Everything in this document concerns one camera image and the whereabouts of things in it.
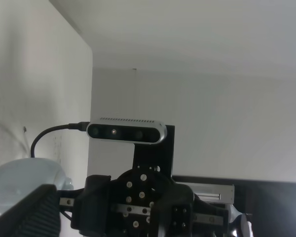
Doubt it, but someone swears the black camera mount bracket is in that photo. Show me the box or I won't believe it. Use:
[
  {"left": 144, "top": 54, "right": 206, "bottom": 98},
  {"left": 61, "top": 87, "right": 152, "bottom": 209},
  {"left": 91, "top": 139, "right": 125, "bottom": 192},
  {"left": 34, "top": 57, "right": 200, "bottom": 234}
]
[{"left": 132, "top": 125, "right": 175, "bottom": 179}]

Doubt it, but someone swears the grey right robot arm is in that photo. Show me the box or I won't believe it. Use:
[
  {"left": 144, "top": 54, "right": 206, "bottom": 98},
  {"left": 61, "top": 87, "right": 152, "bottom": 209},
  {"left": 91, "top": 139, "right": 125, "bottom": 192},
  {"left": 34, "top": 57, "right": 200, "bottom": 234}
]
[{"left": 0, "top": 158, "right": 228, "bottom": 237}]

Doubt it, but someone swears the silver depth camera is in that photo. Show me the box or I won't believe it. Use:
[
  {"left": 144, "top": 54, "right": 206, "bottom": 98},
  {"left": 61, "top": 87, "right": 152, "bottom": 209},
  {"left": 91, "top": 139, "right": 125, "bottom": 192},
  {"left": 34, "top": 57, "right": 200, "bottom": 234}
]
[{"left": 86, "top": 117, "right": 167, "bottom": 145}]

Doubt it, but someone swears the black camera cable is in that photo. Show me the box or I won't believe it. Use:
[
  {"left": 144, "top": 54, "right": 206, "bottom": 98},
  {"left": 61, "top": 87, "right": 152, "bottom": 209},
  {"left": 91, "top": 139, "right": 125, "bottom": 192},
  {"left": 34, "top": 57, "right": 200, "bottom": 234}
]
[{"left": 30, "top": 121, "right": 90, "bottom": 158}]

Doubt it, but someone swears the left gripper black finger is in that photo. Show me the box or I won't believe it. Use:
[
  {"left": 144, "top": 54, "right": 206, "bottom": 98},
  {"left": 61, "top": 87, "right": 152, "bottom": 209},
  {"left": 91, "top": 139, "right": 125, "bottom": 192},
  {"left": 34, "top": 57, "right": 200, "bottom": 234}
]
[{"left": 0, "top": 184, "right": 61, "bottom": 237}]

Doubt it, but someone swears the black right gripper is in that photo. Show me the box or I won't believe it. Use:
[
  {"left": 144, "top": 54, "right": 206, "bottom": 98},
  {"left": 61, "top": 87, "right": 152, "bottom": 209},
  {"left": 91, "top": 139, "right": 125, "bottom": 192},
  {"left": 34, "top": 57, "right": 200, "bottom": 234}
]
[{"left": 59, "top": 167, "right": 228, "bottom": 237}]

